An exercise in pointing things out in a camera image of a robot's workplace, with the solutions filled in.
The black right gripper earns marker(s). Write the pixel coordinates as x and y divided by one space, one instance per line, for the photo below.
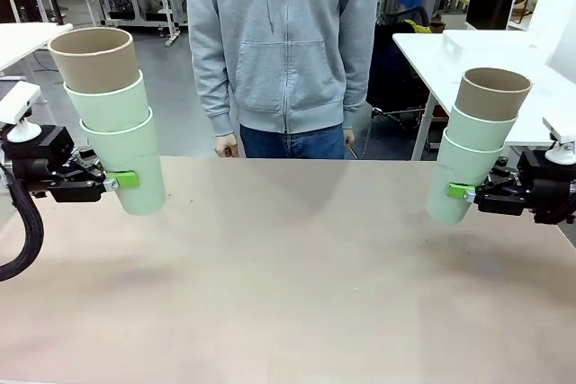
540 186

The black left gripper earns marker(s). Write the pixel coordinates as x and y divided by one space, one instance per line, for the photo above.
40 163

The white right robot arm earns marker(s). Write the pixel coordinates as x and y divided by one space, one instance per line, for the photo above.
567 56

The person's left forearm grey sleeve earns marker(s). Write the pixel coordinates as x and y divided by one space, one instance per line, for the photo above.
357 87

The person's right forearm grey sleeve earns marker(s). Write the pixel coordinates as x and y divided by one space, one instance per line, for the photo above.
211 100

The person's right hand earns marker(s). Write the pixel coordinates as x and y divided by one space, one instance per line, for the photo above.
225 146

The person's left hand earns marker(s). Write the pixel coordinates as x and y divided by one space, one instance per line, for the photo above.
349 136

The white side table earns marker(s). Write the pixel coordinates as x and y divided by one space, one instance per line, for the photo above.
432 69
27 42

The black chair with yellow item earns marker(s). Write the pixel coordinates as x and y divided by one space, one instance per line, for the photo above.
396 69

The person's blue jeans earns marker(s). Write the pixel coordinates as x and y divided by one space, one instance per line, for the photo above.
292 143

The person's grey hoodie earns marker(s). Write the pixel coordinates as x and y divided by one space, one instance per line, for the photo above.
279 42

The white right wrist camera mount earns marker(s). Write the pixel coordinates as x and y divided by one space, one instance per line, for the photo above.
560 132

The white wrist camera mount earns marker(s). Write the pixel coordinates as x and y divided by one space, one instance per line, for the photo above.
18 103
560 132

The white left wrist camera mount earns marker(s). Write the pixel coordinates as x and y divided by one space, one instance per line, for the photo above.
18 103

